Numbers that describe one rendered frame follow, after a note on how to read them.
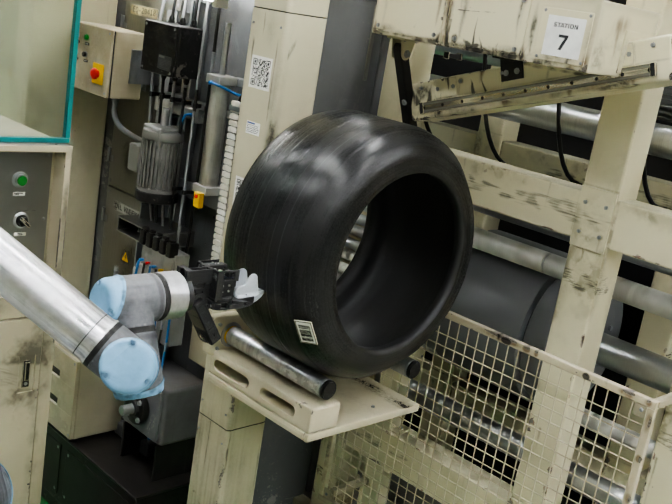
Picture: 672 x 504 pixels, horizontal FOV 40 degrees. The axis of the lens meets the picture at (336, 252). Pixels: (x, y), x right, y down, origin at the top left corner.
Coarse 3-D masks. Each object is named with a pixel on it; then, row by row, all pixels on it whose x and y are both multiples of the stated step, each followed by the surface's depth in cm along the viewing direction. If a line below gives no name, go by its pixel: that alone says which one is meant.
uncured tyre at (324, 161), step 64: (320, 128) 197; (384, 128) 194; (256, 192) 193; (320, 192) 184; (384, 192) 232; (448, 192) 208; (256, 256) 191; (320, 256) 184; (384, 256) 237; (448, 256) 226; (256, 320) 200; (320, 320) 189; (384, 320) 229
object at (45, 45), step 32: (0, 0) 203; (32, 0) 208; (64, 0) 213; (0, 32) 205; (32, 32) 210; (64, 32) 216; (0, 64) 208; (32, 64) 213; (64, 64) 218; (0, 96) 210; (32, 96) 215; (64, 96) 220; (0, 128) 212; (32, 128) 217; (64, 128) 223
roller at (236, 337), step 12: (228, 336) 220; (240, 336) 218; (252, 336) 217; (240, 348) 217; (252, 348) 214; (264, 348) 212; (264, 360) 211; (276, 360) 208; (288, 360) 207; (288, 372) 205; (300, 372) 203; (312, 372) 202; (300, 384) 203; (312, 384) 200; (324, 384) 198; (324, 396) 199
